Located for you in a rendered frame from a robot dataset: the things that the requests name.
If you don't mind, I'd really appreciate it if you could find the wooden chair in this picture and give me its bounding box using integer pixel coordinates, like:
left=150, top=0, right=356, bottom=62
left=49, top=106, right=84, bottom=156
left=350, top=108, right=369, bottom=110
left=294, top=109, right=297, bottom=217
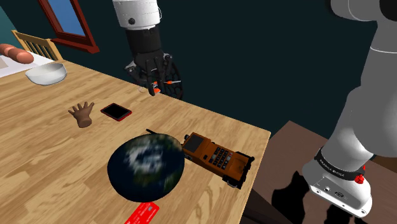
left=11, top=30, right=64, bottom=62

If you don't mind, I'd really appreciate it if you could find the brown hand figure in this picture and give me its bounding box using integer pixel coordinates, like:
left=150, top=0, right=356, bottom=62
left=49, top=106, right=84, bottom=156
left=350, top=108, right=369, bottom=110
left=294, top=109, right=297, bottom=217
left=68, top=101, right=95, bottom=129

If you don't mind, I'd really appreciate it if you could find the red phone with black screen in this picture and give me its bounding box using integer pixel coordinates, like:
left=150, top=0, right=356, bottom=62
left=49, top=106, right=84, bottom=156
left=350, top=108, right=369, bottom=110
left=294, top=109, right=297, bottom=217
left=100, top=102, right=133, bottom=122

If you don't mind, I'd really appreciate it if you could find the red card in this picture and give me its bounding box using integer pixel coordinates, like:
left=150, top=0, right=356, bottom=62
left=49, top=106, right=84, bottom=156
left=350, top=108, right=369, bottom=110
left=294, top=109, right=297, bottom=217
left=123, top=202, right=160, bottom=224

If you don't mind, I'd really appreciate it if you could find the red framed window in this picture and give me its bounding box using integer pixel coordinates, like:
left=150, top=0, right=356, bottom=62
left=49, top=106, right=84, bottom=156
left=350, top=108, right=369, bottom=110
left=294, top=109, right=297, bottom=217
left=37, top=0, right=101, bottom=54

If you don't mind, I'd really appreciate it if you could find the pale brown bread loaf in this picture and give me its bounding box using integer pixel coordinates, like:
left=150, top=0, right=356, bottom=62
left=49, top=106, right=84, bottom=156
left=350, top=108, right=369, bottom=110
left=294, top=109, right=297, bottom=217
left=0, top=43, right=35, bottom=65

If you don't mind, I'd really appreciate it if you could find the wooden table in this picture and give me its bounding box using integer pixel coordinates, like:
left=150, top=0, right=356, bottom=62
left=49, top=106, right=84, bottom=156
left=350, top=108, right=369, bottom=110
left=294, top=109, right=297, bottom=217
left=0, top=59, right=272, bottom=224

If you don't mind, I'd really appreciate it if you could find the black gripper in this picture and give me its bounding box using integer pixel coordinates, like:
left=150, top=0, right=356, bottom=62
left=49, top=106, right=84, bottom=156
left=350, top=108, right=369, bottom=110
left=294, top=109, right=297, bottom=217
left=125, top=25, right=172, bottom=97

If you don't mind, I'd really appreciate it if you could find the brown robot stand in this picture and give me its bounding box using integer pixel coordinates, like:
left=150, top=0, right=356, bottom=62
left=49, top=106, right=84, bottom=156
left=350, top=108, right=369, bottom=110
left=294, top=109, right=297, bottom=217
left=241, top=120, right=397, bottom=224

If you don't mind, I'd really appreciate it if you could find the orange handheld radio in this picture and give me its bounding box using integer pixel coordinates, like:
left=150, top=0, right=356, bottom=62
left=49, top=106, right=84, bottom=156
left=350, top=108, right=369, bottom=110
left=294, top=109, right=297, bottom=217
left=181, top=131, right=256, bottom=190

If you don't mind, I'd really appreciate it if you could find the white bowl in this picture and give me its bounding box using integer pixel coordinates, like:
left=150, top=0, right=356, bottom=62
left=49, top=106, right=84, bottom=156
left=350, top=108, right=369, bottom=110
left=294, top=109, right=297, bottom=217
left=24, top=62, right=68, bottom=86

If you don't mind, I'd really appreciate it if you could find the white table mat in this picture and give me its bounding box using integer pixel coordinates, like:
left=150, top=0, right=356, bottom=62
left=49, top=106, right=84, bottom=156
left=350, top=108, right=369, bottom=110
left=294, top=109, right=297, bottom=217
left=0, top=52, right=55, bottom=79

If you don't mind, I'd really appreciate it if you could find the earth globe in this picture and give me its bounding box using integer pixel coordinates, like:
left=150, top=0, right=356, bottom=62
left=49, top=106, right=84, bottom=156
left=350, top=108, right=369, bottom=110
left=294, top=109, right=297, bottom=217
left=106, top=133, right=186, bottom=203

